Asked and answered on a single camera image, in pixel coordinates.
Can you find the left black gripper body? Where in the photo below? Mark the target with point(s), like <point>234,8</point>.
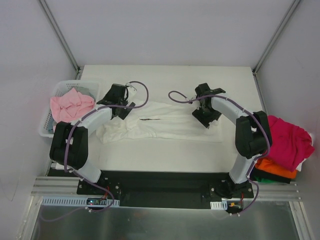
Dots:
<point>124,109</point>

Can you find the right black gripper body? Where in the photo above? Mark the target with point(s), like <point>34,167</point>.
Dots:
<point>204,116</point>

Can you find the white floral t shirt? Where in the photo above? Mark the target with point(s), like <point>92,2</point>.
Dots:
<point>157,120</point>

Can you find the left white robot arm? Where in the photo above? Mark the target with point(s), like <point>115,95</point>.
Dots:
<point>70,144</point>

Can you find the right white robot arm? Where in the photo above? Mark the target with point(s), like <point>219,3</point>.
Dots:
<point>252,135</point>

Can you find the pink t shirt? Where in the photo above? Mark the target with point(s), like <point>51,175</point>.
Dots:
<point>70,107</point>

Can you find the black t shirt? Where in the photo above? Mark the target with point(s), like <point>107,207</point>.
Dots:
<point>255,172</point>

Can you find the orange t shirt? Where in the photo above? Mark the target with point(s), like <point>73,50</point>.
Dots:
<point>269,166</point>

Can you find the white plastic laundry basket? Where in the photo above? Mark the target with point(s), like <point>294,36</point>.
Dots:
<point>69,101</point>

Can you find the green t shirt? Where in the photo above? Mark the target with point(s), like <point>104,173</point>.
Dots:
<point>264,180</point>

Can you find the magenta t shirt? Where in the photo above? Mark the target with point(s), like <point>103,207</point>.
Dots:
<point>291,144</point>

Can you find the right aluminium frame post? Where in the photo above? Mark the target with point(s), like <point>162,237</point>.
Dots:
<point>276,35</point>

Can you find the aluminium frame post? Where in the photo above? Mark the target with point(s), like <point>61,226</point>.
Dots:
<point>276,35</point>
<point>59,34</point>

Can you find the left aluminium frame post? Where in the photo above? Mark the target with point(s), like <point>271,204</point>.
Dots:
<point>59,34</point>

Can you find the right white cable duct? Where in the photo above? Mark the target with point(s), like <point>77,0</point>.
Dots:
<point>219,205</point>

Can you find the white cable duct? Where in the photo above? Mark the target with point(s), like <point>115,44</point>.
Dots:
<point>65,201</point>
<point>219,205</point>

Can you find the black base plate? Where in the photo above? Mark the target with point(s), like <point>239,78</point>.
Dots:
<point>171,190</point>

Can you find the aluminium rail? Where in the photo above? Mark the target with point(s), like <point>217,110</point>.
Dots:
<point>157,155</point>

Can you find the left white cable duct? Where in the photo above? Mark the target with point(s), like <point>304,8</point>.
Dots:
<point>65,201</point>

